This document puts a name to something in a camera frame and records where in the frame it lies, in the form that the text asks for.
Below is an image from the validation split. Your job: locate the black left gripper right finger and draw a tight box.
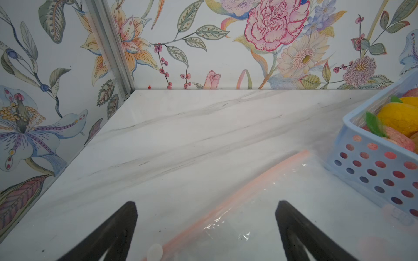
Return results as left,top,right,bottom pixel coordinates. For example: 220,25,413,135
275,201,357,261

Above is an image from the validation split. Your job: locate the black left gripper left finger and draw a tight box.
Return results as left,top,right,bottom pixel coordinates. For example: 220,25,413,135
59,201,138,261

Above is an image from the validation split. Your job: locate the clear pink-zipper zip bag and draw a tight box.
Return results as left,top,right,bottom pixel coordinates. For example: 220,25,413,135
145,151,418,261

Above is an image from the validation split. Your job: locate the pink peach in basket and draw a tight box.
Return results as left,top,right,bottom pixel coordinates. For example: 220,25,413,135
383,126,416,152

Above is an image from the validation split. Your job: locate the yellow peach in basket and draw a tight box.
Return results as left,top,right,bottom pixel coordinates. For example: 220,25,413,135
377,102,418,138

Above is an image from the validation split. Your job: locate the light blue perforated basket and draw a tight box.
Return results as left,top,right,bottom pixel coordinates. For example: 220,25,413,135
325,70,418,219

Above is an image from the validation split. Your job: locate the aluminium left corner post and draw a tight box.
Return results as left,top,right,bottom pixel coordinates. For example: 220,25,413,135
85,0,135,100

